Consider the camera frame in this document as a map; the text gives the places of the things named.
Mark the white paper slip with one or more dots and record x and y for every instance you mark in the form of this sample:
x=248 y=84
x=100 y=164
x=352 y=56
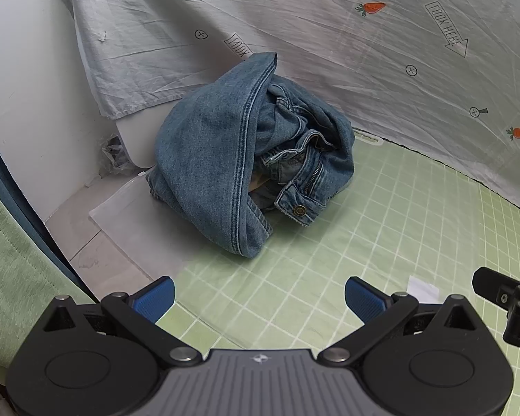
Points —
x=422 y=289

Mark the clear plastic sheet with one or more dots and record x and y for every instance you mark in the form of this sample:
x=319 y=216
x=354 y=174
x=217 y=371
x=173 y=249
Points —
x=134 y=225

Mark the green fabric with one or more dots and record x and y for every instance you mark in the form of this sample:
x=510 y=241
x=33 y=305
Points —
x=13 y=260

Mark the green checked bed sheet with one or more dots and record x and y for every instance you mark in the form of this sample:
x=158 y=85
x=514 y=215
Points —
x=329 y=247

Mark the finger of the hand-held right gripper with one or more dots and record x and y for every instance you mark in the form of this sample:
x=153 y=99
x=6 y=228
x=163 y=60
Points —
x=487 y=281

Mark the dark blue fabric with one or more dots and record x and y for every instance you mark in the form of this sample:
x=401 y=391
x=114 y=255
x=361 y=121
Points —
x=21 y=208

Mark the crumpled clear plastic bag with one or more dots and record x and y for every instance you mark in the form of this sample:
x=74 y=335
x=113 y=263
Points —
x=112 y=154

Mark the blue denim jeans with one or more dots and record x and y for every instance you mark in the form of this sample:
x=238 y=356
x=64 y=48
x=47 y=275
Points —
x=199 y=151

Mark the grey carrot printed sheet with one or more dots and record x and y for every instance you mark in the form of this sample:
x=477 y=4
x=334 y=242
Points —
x=329 y=30

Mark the white rounded panel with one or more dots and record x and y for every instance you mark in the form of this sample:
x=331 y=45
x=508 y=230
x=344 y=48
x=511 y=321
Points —
x=132 y=138

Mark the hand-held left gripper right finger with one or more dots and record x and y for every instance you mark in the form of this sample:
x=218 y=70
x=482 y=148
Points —
x=364 y=299

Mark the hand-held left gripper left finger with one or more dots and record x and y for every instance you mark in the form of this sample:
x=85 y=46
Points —
x=156 y=299

